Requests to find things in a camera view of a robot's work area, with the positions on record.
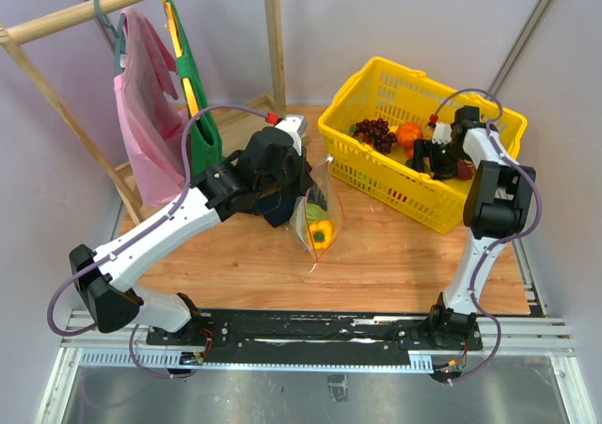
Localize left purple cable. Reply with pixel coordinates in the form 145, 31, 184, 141
46, 103, 269, 381

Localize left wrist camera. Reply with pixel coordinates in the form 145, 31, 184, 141
265, 112, 308, 139

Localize green shirt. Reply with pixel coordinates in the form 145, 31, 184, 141
165, 0, 225, 171

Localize purple grape bunch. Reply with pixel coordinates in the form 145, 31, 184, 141
350, 118, 397, 154

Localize teal clothes hanger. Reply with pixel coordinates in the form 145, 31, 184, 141
93, 0, 127, 76

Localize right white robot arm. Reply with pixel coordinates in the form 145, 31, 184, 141
405, 105, 535, 350

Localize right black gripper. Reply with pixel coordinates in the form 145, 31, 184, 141
407, 139, 469, 184

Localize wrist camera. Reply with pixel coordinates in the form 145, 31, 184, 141
265, 112, 308, 139
428, 115, 452, 145

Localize purple eggplant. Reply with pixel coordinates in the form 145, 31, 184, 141
456, 161, 475, 181

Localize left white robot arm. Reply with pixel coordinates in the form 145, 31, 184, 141
70, 123, 311, 345

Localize pink shirt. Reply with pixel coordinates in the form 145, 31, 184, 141
114, 7, 188, 207

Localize yellow clothes hanger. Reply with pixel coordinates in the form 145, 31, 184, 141
161, 0, 199, 117

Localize orange tangerines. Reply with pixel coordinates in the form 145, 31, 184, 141
395, 121, 423, 157

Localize clear zip top bag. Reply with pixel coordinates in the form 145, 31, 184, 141
289, 154, 344, 264

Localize yellow plastic basket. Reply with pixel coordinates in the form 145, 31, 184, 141
318, 56, 528, 234

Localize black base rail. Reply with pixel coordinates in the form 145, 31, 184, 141
146, 308, 483, 367

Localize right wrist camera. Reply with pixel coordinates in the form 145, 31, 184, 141
428, 115, 452, 145

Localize wooden clothes rack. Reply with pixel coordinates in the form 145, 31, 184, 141
1, 0, 286, 224

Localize yellow bell pepper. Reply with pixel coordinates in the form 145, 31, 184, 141
309, 219, 335, 250

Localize dark navy cloth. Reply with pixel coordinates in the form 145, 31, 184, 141
246, 188, 303, 228

